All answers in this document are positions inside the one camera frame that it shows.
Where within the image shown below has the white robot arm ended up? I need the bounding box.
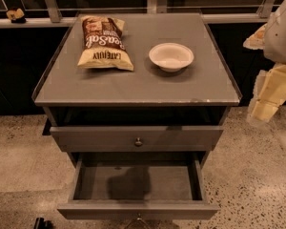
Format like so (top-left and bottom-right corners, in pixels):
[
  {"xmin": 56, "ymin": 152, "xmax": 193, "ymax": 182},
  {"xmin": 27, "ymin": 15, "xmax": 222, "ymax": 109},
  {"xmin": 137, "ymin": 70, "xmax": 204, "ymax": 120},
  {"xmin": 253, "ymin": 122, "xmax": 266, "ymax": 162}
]
[{"xmin": 243, "ymin": 0, "xmax": 286, "ymax": 126}]

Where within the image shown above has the sea salt chips bag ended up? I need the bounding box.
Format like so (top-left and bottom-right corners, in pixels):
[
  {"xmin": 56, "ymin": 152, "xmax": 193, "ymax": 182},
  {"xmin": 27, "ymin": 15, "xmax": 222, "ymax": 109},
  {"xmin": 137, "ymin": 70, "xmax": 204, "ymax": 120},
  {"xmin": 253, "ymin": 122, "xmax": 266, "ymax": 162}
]
[{"xmin": 77, "ymin": 15, "xmax": 134, "ymax": 72}]

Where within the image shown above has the grey drawer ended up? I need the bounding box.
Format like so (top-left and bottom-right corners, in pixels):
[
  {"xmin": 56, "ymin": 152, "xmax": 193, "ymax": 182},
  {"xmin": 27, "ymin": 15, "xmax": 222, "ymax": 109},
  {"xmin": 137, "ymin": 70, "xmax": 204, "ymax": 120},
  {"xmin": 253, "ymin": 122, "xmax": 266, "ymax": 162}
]
[
  {"xmin": 51, "ymin": 126, "xmax": 223, "ymax": 153},
  {"xmin": 57, "ymin": 152, "xmax": 219, "ymax": 220}
]

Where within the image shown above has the grey top drawer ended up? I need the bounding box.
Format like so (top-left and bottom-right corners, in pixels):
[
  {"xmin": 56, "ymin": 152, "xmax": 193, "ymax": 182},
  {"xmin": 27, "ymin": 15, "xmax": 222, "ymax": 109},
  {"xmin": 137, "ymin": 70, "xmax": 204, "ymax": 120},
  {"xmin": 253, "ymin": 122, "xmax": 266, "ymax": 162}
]
[{"xmin": 51, "ymin": 126, "xmax": 223, "ymax": 153}]

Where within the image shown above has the small yellow black object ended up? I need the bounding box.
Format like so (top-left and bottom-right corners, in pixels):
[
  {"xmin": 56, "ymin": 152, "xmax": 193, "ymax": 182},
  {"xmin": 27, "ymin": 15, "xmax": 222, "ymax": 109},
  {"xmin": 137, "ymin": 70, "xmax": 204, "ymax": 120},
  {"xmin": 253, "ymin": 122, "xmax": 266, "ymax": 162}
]
[{"xmin": 6, "ymin": 9, "xmax": 26, "ymax": 24}]

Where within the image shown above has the metal window railing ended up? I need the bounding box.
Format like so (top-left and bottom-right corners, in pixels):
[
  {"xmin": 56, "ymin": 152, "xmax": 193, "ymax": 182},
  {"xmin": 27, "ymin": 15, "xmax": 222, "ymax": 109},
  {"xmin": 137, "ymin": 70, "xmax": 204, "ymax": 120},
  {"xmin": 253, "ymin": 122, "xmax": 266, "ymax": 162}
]
[{"xmin": 0, "ymin": 0, "xmax": 283, "ymax": 28}]

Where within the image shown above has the white paper bowl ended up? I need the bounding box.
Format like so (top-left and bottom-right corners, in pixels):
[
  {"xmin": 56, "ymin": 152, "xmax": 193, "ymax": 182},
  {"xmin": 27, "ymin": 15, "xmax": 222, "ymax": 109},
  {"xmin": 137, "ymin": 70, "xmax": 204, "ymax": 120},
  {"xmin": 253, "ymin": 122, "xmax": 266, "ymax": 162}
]
[{"xmin": 149, "ymin": 43, "xmax": 194, "ymax": 73}]

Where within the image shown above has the grey drawer cabinet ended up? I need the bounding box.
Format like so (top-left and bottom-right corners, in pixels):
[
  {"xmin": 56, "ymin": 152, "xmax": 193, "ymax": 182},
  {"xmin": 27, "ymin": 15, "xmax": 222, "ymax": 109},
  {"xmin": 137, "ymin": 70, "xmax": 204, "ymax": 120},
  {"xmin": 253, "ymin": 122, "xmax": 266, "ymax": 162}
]
[{"xmin": 31, "ymin": 12, "xmax": 243, "ymax": 177}]

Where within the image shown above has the black object on floor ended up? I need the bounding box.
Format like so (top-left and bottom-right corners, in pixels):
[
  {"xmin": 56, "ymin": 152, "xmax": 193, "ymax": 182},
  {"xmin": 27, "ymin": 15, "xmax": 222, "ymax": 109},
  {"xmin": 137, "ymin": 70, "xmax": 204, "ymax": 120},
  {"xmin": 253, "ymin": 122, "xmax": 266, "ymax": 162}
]
[{"xmin": 33, "ymin": 218, "xmax": 53, "ymax": 229}]

